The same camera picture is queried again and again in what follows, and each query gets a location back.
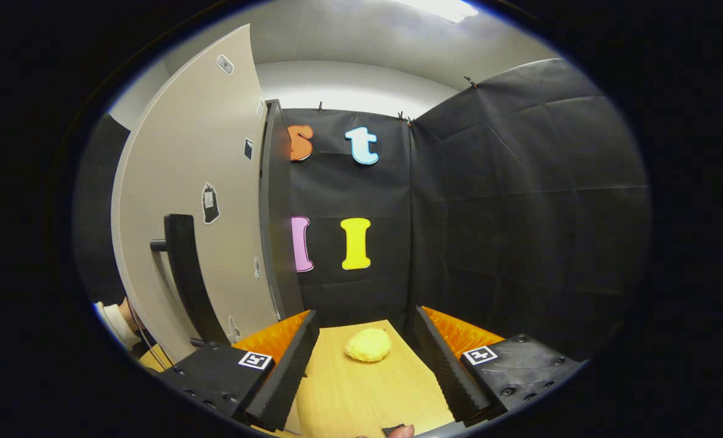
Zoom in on long ceiling light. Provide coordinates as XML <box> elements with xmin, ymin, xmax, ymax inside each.
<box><xmin>392</xmin><ymin>0</ymin><xmax>479</xmax><ymax>24</ymax></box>

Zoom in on black door handle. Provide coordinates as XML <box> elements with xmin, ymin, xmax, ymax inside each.
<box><xmin>150</xmin><ymin>214</ymin><xmax>231</xmax><ymax>347</ymax></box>

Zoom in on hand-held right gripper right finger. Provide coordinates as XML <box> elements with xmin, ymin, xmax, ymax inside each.
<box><xmin>414</xmin><ymin>306</ymin><xmax>584</xmax><ymax>426</ymax></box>

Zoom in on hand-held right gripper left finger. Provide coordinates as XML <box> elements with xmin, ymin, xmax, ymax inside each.
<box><xmin>158</xmin><ymin>309</ymin><xmax>321</xmax><ymax>433</ymax></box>

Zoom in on beige cabinet door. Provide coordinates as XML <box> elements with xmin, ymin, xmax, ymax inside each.
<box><xmin>111</xmin><ymin>24</ymin><xmax>280</xmax><ymax>364</ymax></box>

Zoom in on yellow lumpy object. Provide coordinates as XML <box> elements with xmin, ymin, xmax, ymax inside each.
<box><xmin>344</xmin><ymin>328</ymin><xmax>393</xmax><ymax>363</ymax></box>

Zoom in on black backdrop cloth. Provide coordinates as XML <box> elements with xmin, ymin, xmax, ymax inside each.
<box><xmin>72</xmin><ymin>58</ymin><xmax>653</xmax><ymax>360</ymax></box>

